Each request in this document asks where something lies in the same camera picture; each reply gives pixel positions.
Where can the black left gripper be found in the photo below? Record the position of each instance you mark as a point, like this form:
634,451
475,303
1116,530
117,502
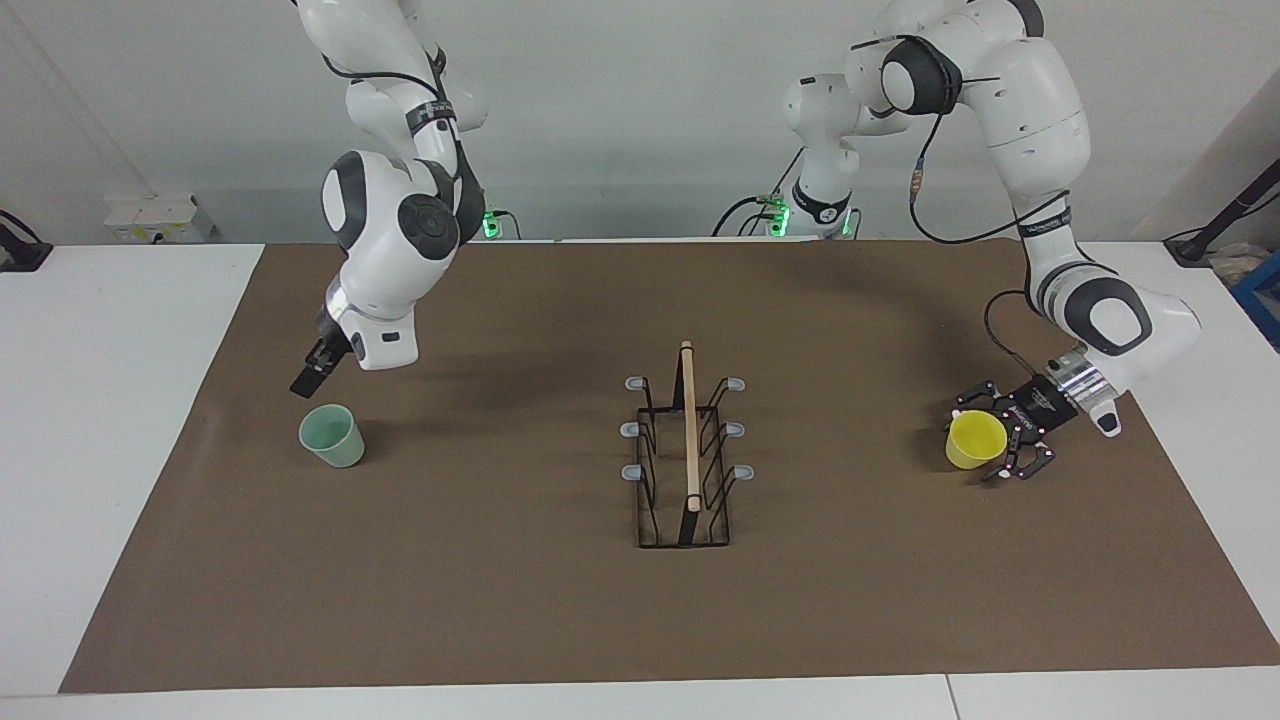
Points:
1042,408

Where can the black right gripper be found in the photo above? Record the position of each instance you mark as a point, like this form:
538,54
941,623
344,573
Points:
333,338

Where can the yellow plastic cup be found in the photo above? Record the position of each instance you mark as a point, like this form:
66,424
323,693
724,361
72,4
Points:
972,440

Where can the green plastic cup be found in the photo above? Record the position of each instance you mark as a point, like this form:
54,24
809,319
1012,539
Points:
335,445

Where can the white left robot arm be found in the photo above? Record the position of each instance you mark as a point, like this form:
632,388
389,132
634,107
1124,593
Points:
1030,110

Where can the black tripod stand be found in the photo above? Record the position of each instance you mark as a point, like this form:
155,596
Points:
1190,250

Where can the clear plastic bag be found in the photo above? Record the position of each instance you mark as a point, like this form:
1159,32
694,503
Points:
1235,262

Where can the blue box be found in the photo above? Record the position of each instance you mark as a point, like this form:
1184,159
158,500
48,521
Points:
1262,295

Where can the brown table mat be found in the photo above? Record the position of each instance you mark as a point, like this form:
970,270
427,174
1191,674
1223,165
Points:
500,600

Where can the black clamp stand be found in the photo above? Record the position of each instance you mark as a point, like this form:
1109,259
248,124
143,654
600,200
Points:
20,255

